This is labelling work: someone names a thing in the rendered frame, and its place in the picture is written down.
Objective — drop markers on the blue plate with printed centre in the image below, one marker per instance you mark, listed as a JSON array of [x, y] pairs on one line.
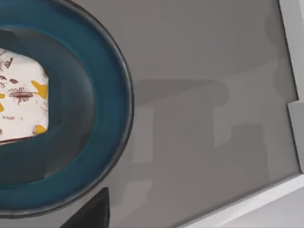
[[95, 95]]

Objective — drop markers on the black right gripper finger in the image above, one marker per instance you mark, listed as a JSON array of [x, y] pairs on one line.
[[96, 210]]

